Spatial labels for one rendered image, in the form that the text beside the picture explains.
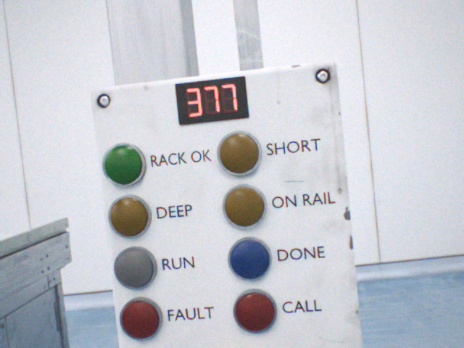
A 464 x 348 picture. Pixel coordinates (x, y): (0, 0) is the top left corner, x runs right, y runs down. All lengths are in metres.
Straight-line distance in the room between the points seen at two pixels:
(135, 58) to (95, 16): 3.85
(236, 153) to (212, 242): 0.06
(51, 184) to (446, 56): 2.81
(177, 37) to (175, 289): 0.19
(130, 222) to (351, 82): 3.87
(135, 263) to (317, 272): 0.12
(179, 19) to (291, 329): 0.25
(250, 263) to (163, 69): 0.17
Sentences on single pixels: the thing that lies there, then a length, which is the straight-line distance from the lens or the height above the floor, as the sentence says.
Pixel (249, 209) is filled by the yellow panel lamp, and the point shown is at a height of 0.98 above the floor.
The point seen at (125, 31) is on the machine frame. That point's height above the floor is 1.12.
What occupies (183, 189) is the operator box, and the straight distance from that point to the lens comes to 0.42.
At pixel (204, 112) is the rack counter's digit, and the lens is 0.41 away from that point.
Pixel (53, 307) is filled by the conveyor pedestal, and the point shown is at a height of 0.57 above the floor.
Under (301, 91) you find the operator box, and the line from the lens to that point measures 0.41.
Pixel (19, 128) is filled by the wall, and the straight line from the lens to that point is 4.40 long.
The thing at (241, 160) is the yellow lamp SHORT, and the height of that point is 1.01.
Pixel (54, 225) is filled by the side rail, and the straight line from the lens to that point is 1.93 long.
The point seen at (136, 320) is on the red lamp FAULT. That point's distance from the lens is 0.44.
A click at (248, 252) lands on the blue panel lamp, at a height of 0.95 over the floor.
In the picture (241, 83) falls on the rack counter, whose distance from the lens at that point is 0.41.
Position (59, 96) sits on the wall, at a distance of 4.32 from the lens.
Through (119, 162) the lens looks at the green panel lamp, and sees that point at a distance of 0.42.
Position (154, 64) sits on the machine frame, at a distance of 0.49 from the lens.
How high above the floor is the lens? 1.03
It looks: 3 degrees down
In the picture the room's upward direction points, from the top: 6 degrees counter-clockwise
